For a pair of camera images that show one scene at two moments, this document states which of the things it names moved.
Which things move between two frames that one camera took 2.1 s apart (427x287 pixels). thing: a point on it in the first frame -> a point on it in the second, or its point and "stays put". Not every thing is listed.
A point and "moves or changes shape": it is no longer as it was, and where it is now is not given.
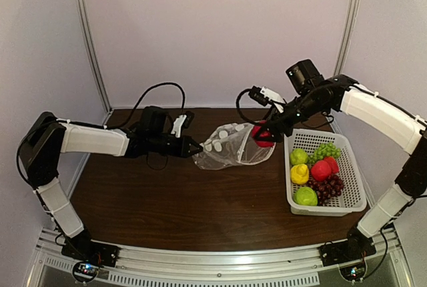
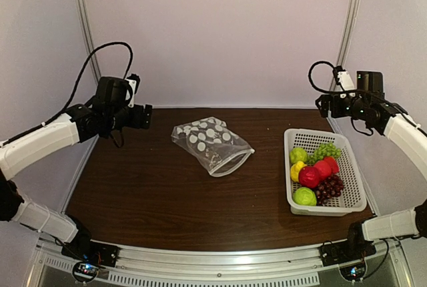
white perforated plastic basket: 352,198 stays put
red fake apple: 333,164 stays put
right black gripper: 278,127 -> 323,105
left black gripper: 182,145 -> 145,116
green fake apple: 305,196 stays put
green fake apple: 298,156 stays put
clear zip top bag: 231,144 moves or changes shape
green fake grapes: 325,150 stays put
